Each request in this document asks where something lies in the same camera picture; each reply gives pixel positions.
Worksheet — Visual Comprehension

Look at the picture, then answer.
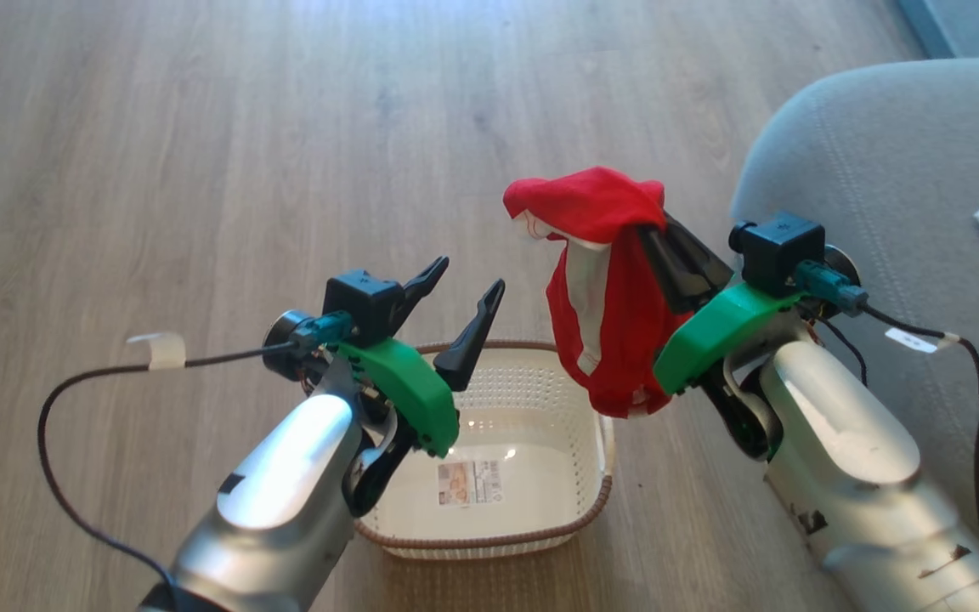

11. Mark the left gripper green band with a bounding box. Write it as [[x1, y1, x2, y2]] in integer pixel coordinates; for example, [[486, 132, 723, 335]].
[[264, 257, 506, 460]]

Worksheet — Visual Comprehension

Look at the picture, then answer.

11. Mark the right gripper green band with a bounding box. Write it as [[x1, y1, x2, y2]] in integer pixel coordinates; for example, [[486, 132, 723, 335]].
[[638, 212, 805, 396]]

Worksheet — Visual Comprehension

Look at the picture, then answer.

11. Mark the white laundry basket brown rim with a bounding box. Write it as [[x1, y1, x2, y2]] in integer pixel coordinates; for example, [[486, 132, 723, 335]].
[[352, 340, 616, 560]]

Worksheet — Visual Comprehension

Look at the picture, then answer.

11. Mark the printed label sticker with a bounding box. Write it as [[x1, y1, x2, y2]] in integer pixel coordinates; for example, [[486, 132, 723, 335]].
[[437, 460, 503, 508]]

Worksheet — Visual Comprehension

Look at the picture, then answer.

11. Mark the red and white garment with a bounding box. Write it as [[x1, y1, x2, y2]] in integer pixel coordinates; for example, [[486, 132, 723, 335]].
[[503, 166, 694, 419]]

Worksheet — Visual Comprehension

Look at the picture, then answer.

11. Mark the grey sofa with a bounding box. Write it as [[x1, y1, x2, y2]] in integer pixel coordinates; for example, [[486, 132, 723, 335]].
[[729, 57, 979, 587]]

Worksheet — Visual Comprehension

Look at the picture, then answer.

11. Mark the white tape tag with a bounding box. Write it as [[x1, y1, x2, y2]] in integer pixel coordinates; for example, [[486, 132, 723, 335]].
[[885, 327, 962, 354], [127, 331, 187, 371]]

